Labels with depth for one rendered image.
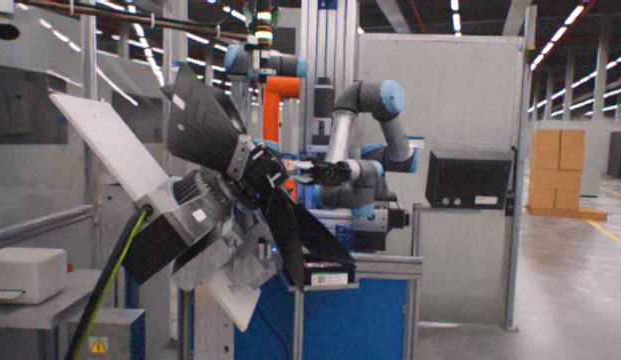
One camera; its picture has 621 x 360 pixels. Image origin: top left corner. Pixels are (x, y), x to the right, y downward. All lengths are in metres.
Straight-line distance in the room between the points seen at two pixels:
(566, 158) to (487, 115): 6.08
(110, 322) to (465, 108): 2.60
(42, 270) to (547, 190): 8.69
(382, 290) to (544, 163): 7.67
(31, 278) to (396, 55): 2.52
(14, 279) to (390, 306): 1.19
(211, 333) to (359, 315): 0.71
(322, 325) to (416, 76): 1.93
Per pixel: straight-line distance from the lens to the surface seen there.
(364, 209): 1.50
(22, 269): 1.27
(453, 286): 3.34
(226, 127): 1.04
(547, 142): 9.21
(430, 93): 3.14
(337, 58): 2.20
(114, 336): 1.18
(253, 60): 1.25
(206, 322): 1.19
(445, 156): 1.61
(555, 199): 9.34
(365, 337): 1.77
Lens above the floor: 1.28
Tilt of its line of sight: 5 degrees down
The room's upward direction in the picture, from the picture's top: 2 degrees clockwise
